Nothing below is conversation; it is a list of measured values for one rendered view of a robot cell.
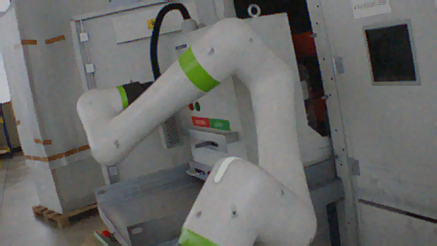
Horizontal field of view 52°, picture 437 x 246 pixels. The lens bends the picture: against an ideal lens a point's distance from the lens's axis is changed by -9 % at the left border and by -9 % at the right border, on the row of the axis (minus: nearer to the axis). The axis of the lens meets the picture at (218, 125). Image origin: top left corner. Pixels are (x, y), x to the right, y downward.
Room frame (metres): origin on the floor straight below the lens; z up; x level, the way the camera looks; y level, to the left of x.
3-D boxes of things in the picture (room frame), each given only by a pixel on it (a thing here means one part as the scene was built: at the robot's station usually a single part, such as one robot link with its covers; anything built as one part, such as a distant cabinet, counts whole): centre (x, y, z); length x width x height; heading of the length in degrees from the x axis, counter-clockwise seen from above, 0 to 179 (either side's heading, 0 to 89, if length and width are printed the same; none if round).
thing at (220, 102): (1.61, 0.03, 1.15); 0.48 x 0.01 x 0.48; 23
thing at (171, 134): (1.78, 0.18, 1.09); 0.08 x 0.05 x 0.17; 113
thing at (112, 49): (2.00, 0.20, 1.21); 0.63 x 0.07 x 0.74; 101
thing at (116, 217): (1.59, 0.09, 0.82); 0.68 x 0.62 x 0.06; 112
